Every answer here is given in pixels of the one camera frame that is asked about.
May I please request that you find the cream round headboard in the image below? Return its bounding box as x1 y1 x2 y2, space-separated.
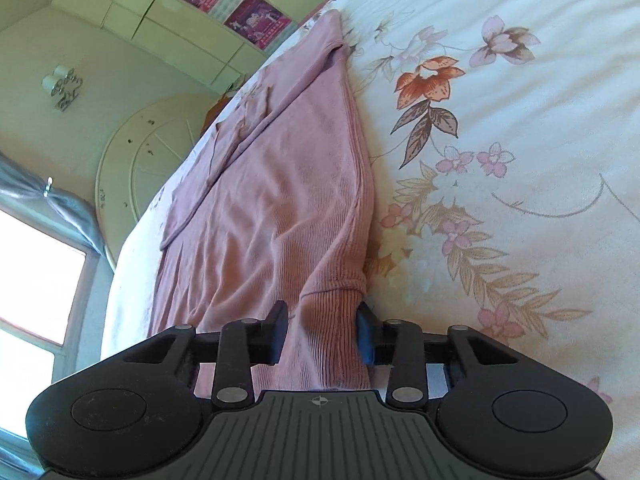
94 93 217 266

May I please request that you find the wall sconce lamp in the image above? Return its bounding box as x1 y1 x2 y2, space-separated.
41 65 84 112

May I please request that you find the orange striped pillow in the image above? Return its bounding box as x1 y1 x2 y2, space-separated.
201 96 231 134

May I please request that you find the cream wardrobe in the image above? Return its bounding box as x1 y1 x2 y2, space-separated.
52 0 328 94

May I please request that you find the white floral quilt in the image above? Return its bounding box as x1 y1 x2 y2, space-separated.
102 0 639 479

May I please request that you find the grey curtain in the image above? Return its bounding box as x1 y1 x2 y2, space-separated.
1 154 105 256

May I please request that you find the lower left purple poster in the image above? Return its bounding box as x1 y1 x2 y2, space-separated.
224 0 292 51

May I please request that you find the pink knit sweater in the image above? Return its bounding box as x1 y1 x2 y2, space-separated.
150 10 374 391

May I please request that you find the window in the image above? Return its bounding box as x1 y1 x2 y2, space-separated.
0 211 91 439

